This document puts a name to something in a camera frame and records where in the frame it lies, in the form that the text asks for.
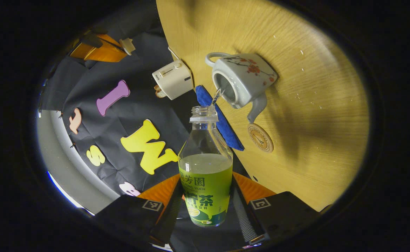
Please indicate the round wooden coaster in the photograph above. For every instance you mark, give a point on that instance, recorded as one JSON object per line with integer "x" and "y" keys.
{"x": 260, "y": 138}

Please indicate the white teacup lid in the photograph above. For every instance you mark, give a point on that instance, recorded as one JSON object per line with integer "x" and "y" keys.
{"x": 128, "y": 45}

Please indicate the white floral teacup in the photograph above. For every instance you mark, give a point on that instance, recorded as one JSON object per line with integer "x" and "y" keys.
{"x": 247, "y": 77}

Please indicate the white toaster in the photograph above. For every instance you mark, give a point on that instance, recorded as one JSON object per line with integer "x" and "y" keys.
{"x": 173, "y": 80}

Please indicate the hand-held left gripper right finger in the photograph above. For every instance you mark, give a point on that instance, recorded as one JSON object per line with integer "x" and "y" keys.
{"x": 241, "y": 217}

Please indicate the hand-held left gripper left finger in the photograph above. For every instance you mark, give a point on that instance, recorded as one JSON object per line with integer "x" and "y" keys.
{"x": 166, "y": 220}

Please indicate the blue towel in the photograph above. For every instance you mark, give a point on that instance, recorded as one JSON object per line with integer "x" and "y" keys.
{"x": 226, "y": 129}

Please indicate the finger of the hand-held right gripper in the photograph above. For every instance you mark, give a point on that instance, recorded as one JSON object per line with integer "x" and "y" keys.
{"x": 93, "y": 40}
{"x": 100, "y": 54}

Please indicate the green label water bottle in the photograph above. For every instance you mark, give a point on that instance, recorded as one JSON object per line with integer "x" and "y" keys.
{"x": 205, "y": 182}

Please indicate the bread slice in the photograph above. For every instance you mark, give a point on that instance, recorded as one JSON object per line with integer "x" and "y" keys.
{"x": 160, "y": 92}

